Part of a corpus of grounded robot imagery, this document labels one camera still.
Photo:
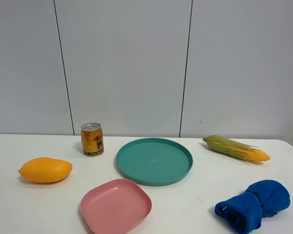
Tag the rolled blue towel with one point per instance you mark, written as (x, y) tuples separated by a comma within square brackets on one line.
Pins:
[(245, 212)]

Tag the corn cob with husk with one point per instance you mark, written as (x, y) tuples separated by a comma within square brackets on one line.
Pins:
[(236, 149)]

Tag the yellow mango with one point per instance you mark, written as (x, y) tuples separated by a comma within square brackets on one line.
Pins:
[(45, 170)]

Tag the square pink plate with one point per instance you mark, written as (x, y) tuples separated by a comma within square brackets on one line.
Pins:
[(115, 207)]

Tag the gold energy drink can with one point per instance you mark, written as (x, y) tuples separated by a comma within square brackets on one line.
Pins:
[(92, 139)]

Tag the round teal plate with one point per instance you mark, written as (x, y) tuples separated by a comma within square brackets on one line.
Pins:
[(154, 161)]

